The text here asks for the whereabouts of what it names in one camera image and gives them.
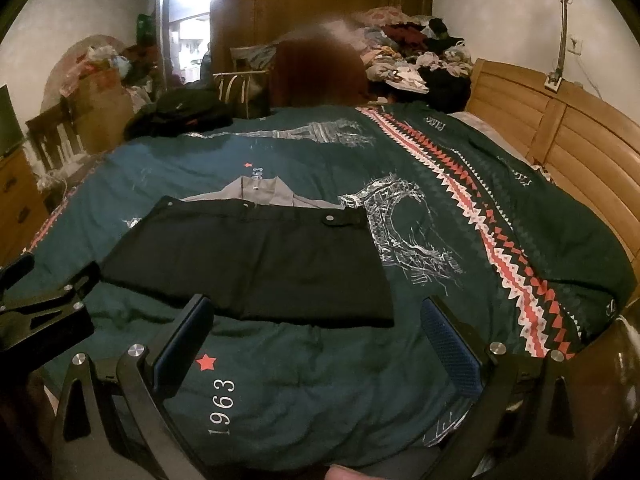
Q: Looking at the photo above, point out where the dark clothes heap on bed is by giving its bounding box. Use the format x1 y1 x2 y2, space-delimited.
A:
122 87 233 142

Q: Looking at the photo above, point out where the grey shirt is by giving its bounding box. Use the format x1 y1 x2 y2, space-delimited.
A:
182 177 344 209

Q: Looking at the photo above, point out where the dark wooden chair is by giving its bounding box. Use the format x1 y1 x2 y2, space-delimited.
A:
26 101 86 177

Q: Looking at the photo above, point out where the dark red chair back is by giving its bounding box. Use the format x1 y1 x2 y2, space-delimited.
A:
269 37 370 107

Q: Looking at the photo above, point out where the wooden dresser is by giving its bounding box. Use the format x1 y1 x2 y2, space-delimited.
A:
0 148 49 266

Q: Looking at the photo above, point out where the black garment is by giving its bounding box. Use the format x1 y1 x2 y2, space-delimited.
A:
101 196 395 328

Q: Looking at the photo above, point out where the wooden headboard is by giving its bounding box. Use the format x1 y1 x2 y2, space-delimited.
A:
464 57 640 261

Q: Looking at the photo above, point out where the person's thumb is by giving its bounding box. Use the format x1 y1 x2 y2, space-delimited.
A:
324 465 371 480

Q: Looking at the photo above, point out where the pile of mixed clothes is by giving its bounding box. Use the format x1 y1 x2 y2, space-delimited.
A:
349 6 474 114

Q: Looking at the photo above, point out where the television screen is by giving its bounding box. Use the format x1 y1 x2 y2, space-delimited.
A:
0 84 25 157

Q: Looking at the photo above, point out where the clamp lamp on headboard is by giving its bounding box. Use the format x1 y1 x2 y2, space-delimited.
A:
544 0 568 93

